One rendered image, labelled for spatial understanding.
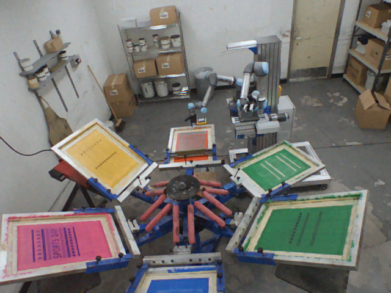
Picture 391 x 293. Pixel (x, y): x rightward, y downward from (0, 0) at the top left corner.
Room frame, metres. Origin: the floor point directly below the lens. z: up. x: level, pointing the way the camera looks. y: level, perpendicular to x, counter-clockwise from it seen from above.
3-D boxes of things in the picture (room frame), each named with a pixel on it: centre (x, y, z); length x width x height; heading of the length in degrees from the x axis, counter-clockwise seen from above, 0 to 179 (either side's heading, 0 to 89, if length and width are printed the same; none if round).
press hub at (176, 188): (1.70, 0.15, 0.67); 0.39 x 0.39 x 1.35
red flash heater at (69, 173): (2.54, 1.29, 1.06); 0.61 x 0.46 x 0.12; 53
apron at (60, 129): (3.51, 1.91, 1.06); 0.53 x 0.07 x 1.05; 173
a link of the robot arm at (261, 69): (2.70, -0.81, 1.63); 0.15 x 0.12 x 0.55; 62
